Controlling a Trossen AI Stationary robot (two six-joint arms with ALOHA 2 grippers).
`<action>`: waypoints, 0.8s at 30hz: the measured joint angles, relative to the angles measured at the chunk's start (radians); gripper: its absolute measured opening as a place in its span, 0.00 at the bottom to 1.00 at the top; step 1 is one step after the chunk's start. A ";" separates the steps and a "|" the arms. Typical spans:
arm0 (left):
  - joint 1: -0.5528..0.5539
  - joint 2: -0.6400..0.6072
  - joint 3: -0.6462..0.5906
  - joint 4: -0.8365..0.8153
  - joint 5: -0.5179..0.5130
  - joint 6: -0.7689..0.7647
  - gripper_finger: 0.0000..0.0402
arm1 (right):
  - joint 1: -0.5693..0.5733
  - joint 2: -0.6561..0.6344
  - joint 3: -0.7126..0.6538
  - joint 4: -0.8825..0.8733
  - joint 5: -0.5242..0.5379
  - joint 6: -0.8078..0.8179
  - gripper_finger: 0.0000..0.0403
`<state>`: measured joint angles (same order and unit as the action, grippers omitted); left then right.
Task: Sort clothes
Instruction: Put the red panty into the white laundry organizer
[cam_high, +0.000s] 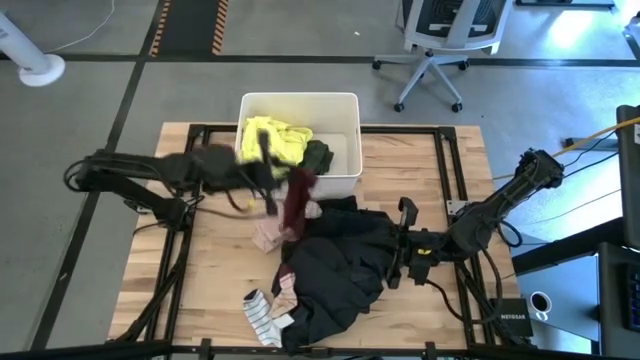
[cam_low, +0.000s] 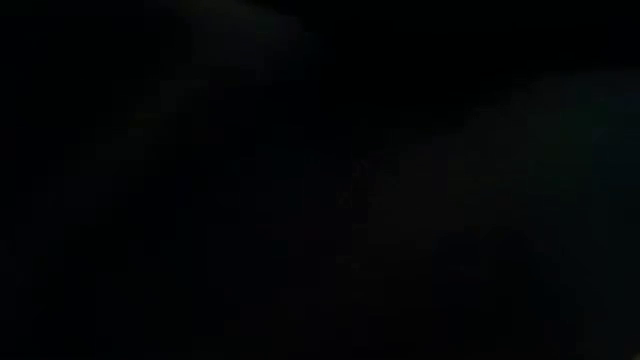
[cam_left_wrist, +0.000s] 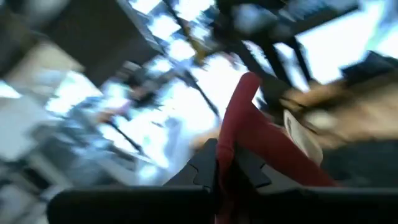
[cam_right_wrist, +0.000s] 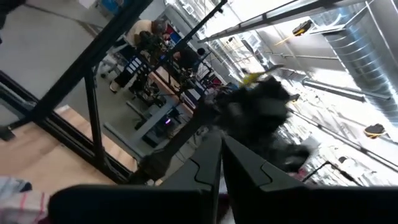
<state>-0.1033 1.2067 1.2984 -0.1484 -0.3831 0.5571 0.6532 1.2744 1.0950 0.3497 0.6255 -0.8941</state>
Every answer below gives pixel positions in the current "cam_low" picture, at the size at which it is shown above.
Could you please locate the large dark green garment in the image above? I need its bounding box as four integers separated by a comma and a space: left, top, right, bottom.
0, 0, 640, 360

